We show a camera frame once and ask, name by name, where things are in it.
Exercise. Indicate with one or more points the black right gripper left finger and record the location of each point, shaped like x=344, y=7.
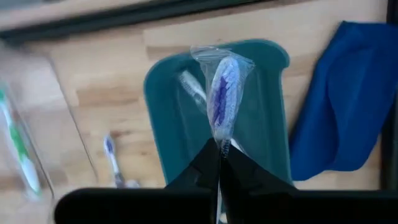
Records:
x=140, y=207

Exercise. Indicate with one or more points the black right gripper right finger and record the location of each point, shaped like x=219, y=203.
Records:
x=295, y=207

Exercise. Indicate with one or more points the purple toothbrush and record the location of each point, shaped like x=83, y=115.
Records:
x=109, y=146
x=225, y=93
x=192, y=87

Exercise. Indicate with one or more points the green toothbrush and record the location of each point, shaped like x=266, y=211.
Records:
x=19, y=146

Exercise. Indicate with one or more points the teal plastic basket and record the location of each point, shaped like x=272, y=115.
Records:
x=168, y=124

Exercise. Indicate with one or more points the blue cloth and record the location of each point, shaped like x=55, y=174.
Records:
x=342, y=109

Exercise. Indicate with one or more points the small clear plastic bin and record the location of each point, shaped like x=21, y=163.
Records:
x=46, y=124

